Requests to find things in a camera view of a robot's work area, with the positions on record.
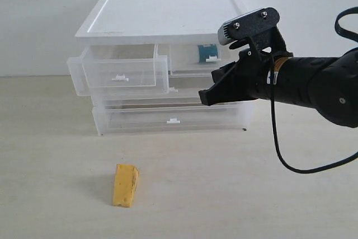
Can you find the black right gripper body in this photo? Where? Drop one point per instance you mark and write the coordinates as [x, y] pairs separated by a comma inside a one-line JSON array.
[[257, 72]]

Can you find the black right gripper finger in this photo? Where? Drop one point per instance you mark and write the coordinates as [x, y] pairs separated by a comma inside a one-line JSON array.
[[225, 75], [228, 89]]

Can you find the white bottle blue label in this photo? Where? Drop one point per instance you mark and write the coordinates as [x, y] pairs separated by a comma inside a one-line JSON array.
[[208, 53]]

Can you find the yellow cheese wedge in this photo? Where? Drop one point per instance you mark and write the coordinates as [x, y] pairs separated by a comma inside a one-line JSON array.
[[125, 184]]

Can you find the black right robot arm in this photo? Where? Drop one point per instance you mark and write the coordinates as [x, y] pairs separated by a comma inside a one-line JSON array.
[[327, 84]]

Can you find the white plastic drawer cabinet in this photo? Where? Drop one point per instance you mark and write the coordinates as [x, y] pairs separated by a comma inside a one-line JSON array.
[[142, 22]]

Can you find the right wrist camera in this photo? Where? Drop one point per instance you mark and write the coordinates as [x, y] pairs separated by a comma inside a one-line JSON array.
[[248, 25]]

